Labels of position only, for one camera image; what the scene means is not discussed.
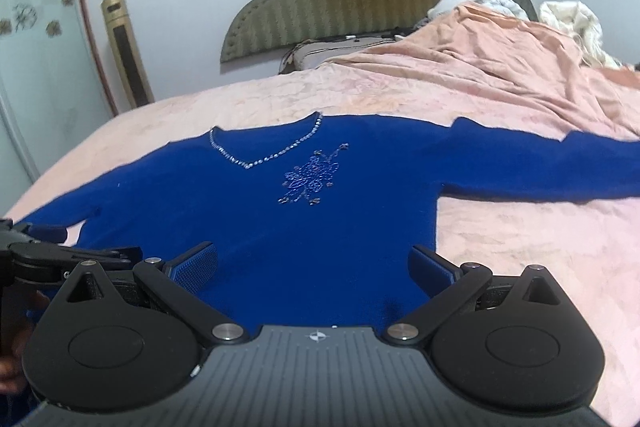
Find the blue knit sweater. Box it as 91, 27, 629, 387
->
27, 114, 639, 329

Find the left hand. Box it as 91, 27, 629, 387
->
1, 288, 49, 395

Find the pink bed sheet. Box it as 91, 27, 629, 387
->
9, 63, 639, 426

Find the frosted glass door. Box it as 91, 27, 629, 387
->
1, 0, 113, 211

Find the gold tower air conditioner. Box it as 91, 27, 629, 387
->
101, 0, 155, 108

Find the striped grey pillow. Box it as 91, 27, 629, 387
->
279, 32, 405, 75

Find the white floral quilt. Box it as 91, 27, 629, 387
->
426, 0, 529, 20

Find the cream crumpled cloth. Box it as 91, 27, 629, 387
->
539, 1, 623, 69

